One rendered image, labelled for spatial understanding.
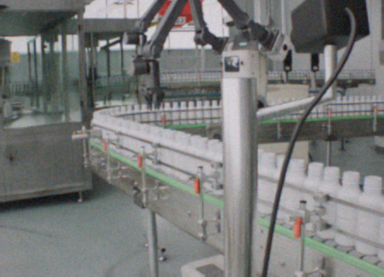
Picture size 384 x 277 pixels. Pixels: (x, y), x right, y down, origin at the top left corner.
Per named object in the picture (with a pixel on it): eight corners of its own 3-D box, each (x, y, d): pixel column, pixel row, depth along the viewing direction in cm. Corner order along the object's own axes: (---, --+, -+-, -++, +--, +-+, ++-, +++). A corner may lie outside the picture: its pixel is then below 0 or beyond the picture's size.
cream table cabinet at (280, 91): (291, 161, 656) (291, 84, 638) (309, 170, 595) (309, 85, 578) (222, 167, 637) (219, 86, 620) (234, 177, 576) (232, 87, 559)
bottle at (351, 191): (334, 247, 92) (338, 176, 90) (333, 237, 98) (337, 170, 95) (361, 249, 90) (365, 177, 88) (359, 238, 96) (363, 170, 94)
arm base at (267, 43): (269, 32, 215) (261, 51, 214) (258, 23, 212) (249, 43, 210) (280, 30, 208) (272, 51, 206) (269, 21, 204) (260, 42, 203)
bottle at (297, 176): (291, 227, 106) (292, 164, 104) (280, 220, 112) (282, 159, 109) (311, 225, 107) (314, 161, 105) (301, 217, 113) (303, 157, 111)
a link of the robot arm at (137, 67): (160, 45, 178) (152, 46, 185) (134, 45, 172) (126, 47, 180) (161, 74, 179) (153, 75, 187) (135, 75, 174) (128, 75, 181)
